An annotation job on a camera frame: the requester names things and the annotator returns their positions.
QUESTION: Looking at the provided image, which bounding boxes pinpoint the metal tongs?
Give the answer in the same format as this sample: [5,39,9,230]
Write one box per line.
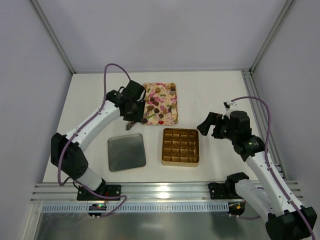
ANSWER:
[125,121,136,131]

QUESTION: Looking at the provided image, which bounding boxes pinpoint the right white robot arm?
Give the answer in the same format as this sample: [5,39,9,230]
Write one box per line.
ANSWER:
[197,110,317,240]

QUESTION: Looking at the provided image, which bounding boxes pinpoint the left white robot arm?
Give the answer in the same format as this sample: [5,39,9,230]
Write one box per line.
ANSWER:
[50,80,147,194]

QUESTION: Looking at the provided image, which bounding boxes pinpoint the dark round chocolate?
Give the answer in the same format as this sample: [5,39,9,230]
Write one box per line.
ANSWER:
[147,105,154,111]

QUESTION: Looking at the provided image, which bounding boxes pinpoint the white square chocolate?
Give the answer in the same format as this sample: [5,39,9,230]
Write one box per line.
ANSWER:
[171,111,178,117]

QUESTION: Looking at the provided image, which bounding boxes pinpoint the gold chocolate box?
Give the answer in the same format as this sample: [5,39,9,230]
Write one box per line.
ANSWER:
[161,128,200,168]

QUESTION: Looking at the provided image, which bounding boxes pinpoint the floral tray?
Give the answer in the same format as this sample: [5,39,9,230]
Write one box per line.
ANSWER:
[142,82,178,126]

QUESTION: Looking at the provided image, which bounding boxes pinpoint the silver tin lid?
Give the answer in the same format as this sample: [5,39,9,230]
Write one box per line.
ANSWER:
[107,133,147,173]

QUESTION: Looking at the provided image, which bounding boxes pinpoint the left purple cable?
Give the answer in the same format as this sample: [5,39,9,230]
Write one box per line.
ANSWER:
[57,63,131,187]

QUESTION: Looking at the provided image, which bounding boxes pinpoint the purple cable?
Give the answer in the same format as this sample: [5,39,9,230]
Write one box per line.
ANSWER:
[57,63,131,187]
[229,96,317,240]

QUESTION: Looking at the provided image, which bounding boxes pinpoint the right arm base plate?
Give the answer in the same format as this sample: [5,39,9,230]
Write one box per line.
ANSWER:
[208,182,230,200]

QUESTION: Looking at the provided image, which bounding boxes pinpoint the slotted cable duct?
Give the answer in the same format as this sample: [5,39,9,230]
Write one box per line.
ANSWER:
[41,201,229,213]

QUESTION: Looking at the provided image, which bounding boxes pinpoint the aluminium rail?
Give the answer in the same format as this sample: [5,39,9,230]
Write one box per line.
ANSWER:
[29,180,305,204]

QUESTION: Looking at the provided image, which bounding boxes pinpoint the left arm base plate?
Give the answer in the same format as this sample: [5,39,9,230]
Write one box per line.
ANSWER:
[76,183,122,201]

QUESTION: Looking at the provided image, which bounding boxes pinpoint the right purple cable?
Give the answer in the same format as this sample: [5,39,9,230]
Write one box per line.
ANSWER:
[229,96,317,240]

